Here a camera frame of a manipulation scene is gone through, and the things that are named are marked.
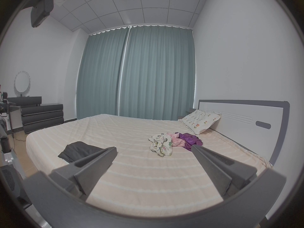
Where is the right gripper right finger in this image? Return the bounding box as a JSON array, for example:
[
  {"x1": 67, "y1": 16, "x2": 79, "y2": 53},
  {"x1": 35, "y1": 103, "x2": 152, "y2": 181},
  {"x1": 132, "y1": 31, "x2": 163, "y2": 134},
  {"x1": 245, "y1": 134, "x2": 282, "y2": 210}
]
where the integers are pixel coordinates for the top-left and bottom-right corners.
[{"x1": 191, "y1": 145, "x2": 258, "y2": 197}]

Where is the blue-green curtain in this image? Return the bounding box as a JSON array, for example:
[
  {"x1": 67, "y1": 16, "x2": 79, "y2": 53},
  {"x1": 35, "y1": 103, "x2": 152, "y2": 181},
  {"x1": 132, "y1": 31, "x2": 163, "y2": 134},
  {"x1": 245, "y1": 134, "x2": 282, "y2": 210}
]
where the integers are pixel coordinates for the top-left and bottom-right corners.
[
  {"x1": 118, "y1": 25, "x2": 196, "y2": 121},
  {"x1": 76, "y1": 27, "x2": 130, "y2": 120}
]

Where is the bed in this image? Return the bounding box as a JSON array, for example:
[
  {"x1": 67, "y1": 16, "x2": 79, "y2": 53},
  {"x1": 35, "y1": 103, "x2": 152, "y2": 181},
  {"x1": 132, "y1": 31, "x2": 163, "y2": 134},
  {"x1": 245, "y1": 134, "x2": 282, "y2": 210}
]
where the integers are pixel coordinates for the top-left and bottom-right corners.
[{"x1": 25, "y1": 100, "x2": 291, "y2": 218}]

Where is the grey bedside table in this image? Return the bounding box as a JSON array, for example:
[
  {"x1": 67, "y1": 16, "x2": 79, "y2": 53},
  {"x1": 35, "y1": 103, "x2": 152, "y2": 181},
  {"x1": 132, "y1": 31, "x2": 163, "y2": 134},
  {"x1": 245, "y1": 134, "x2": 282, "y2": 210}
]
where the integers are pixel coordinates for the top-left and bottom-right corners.
[{"x1": 178, "y1": 108, "x2": 196, "y2": 120}]

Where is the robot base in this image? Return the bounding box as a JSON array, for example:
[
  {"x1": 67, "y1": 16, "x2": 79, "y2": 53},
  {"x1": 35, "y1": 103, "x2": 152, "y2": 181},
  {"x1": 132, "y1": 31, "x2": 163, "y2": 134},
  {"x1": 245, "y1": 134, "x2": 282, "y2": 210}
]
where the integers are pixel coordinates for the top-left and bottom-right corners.
[{"x1": 0, "y1": 150, "x2": 32, "y2": 209}]

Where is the purple satin garment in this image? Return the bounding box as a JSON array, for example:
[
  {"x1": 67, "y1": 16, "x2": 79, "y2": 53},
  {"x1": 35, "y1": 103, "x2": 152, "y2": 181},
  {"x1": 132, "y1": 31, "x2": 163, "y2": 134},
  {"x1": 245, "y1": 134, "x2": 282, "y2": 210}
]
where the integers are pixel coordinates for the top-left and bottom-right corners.
[{"x1": 178, "y1": 133, "x2": 203, "y2": 151}]

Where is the dark chest of drawers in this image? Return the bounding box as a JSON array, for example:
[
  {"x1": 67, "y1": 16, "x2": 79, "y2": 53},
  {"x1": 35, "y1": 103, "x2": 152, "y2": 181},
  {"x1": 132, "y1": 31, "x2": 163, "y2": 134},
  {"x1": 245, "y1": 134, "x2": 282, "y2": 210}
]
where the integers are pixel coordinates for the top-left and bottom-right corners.
[{"x1": 21, "y1": 103, "x2": 65, "y2": 134}]

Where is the pink garment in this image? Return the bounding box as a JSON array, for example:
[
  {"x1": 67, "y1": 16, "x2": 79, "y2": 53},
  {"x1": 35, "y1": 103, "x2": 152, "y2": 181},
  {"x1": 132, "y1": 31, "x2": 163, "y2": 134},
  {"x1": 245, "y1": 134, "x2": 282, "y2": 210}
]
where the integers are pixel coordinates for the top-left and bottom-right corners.
[{"x1": 166, "y1": 132, "x2": 188, "y2": 148}]

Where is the black T-shirt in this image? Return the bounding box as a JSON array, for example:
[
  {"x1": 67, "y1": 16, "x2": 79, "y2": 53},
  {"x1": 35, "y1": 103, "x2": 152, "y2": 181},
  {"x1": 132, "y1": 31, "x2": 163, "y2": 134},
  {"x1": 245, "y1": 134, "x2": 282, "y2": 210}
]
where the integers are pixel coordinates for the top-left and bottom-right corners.
[{"x1": 58, "y1": 141, "x2": 105, "y2": 164}]

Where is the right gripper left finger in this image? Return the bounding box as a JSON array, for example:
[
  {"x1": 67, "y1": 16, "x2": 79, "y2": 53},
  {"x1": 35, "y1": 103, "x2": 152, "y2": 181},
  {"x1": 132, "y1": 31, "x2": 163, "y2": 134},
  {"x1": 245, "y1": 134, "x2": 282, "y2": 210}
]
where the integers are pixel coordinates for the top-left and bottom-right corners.
[{"x1": 49, "y1": 146, "x2": 118, "y2": 196}]

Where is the white printed pillow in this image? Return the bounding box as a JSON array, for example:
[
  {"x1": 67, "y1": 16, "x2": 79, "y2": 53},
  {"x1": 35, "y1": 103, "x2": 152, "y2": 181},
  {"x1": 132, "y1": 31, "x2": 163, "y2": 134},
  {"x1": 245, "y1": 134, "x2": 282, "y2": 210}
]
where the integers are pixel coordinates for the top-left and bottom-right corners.
[{"x1": 179, "y1": 109, "x2": 222, "y2": 135}]

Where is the dark dressing table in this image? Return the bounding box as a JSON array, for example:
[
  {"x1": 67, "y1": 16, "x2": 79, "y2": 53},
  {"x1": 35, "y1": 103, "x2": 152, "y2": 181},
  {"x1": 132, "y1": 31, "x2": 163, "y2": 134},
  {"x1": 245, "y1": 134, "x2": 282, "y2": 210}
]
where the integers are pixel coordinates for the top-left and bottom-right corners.
[{"x1": 7, "y1": 96, "x2": 42, "y2": 132}]

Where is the white printed pyjama top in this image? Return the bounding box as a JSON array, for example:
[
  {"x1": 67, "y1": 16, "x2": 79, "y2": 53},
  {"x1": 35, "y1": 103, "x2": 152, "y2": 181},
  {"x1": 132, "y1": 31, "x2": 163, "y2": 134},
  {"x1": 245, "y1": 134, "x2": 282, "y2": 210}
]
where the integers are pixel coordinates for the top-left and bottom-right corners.
[{"x1": 148, "y1": 133, "x2": 174, "y2": 157}]

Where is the round white mirror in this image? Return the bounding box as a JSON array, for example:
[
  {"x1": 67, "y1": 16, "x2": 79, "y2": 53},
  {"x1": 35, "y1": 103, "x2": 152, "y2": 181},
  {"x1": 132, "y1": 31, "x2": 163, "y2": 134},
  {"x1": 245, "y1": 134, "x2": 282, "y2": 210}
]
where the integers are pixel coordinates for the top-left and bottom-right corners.
[{"x1": 14, "y1": 71, "x2": 31, "y2": 97}]

